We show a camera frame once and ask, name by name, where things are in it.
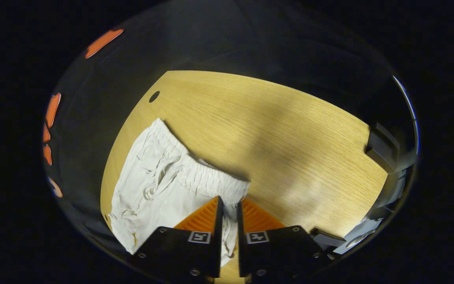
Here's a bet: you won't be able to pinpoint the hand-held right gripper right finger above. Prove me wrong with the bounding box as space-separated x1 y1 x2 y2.
237 198 332 278

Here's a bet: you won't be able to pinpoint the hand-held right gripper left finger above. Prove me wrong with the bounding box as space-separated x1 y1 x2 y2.
132 196 224 278

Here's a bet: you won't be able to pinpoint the white jeans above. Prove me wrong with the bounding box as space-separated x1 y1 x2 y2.
108 118 251 269

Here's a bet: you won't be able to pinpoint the grey metal equipment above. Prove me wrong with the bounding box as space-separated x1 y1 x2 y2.
310 122 419 255

